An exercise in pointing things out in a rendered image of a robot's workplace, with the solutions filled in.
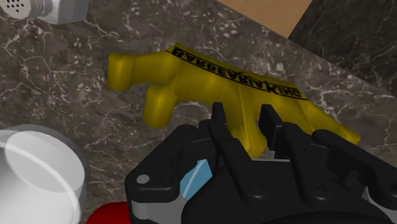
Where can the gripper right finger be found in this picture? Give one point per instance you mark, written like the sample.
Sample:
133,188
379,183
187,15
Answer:
335,155

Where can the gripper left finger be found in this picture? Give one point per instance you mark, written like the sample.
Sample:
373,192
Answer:
161,161

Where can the yellow toy animal figure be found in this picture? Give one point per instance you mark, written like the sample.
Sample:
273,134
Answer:
192,80

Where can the light blue object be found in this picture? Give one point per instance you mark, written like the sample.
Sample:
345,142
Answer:
195,178

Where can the red round object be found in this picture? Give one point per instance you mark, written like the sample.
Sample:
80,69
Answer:
108,214

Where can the silver salt shaker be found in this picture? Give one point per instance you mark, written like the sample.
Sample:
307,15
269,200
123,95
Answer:
52,9

